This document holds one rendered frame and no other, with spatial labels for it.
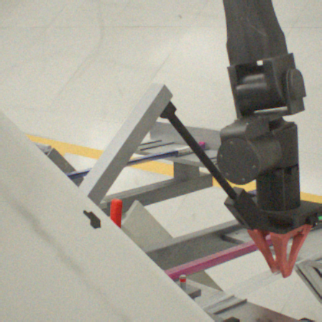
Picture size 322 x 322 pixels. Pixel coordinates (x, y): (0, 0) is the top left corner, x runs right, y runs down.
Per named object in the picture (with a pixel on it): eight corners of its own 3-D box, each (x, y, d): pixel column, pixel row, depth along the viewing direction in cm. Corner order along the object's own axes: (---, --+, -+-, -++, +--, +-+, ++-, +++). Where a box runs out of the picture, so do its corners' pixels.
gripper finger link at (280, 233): (284, 289, 87) (282, 219, 85) (242, 277, 92) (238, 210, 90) (315, 272, 91) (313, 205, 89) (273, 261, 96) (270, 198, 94)
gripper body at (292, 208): (296, 231, 83) (294, 173, 82) (233, 218, 91) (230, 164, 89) (325, 217, 88) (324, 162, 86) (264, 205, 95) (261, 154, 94)
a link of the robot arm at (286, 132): (304, 114, 87) (264, 113, 90) (279, 124, 82) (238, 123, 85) (306, 167, 88) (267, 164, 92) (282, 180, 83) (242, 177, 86)
